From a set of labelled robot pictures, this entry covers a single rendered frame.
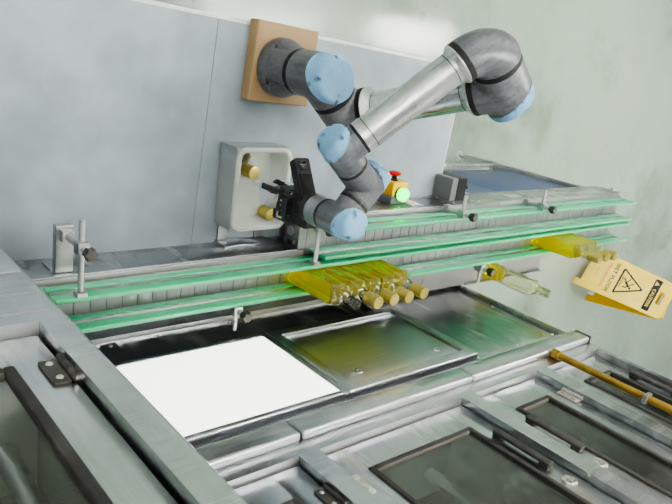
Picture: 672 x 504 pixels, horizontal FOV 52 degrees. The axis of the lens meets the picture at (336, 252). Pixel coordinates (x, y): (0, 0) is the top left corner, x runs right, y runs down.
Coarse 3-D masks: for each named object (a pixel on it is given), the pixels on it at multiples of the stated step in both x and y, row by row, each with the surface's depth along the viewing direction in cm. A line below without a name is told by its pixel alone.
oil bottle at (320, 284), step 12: (288, 276) 192; (300, 276) 188; (312, 276) 184; (324, 276) 184; (312, 288) 184; (324, 288) 181; (336, 288) 178; (348, 288) 180; (324, 300) 181; (336, 300) 178
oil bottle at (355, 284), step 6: (324, 270) 189; (330, 270) 188; (336, 270) 189; (342, 270) 190; (336, 276) 186; (342, 276) 185; (348, 276) 186; (354, 276) 187; (348, 282) 182; (354, 282) 182; (360, 282) 183; (354, 288) 181; (360, 288) 182; (354, 294) 182
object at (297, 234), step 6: (288, 222) 193; (288, 228) 192; (294, 228) 191; (300, 228) 190; (288, 234) 194; (294, 234) 191; (300, 234) 190; (306, 234) 192; (288, 240) 194; (294, 240) 192; (300, 240) 191; (294, 246) 192; (300, 246) 192
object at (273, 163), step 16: (240, 160) 175; (256, 160) 187; (272, 160) 190; (288, 160) 185; (240, 176) 185; (272, 176) 191; (288, 176) 187; (240, 192) 187; (256, 192) 190; (240, 208) 189; (256, 208) 192; (272, 208) 192; (240, 224) 184; (256, 224) 186; (272, 224) 189
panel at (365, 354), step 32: (352, 320) 196; (384, 320) 201; (416, 320) 202; (288, 352) 171; (320, 352) 175; (352, 352) 177; (384, 352) 180; (416, 352) 183; (448, 352) 185; (352, 384) 159; (384, 384) 164; (256, 416) 141; (288, 416) 146
